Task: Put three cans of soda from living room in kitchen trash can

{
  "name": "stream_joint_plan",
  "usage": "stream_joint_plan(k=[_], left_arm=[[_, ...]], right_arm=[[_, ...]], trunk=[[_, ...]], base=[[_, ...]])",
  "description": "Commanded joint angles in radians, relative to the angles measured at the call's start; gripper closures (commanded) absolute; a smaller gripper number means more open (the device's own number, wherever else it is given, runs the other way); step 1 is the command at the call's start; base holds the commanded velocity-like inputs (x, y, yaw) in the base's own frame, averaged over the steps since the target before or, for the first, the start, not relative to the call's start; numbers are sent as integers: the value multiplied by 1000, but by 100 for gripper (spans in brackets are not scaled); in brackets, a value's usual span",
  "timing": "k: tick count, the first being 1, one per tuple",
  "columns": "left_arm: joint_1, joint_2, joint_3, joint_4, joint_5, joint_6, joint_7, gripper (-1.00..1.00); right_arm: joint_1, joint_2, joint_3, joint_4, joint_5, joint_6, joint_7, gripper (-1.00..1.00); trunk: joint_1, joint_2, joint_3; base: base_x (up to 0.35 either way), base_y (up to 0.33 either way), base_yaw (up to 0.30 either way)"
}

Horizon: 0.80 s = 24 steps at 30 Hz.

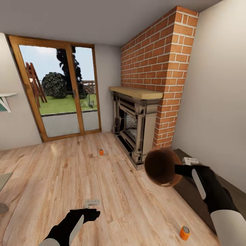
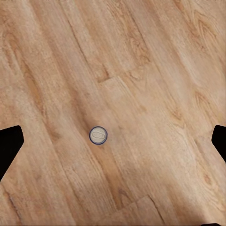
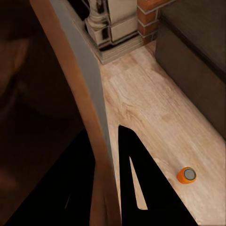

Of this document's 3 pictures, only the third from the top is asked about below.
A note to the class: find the trash can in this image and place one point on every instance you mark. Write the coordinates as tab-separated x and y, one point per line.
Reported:
50	90

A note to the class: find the wood fireplace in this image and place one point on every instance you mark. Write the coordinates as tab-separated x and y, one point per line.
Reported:
110	27

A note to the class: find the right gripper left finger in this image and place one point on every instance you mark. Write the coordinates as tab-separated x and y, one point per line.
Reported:
63	196

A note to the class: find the can of soda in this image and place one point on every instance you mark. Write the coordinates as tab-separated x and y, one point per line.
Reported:
187	175

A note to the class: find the cabinet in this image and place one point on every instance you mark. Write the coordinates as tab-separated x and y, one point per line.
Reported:
191	47

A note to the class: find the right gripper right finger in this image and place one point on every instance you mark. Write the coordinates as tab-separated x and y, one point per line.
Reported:
164	206

